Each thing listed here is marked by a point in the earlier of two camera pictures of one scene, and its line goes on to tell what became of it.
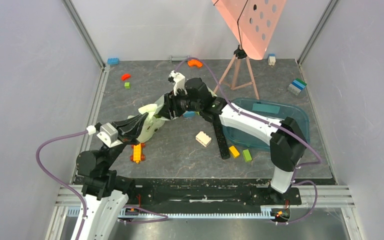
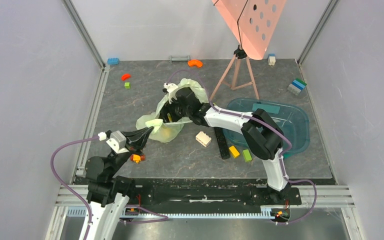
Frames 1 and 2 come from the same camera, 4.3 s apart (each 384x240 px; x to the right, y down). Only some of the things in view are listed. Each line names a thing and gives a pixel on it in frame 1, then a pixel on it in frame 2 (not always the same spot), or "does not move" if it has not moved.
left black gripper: x=130 y=128 to x=142 y=135
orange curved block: x=194 y=61 does not move
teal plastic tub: x=268 y=109 does not move
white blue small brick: x=271 y=59 does not move
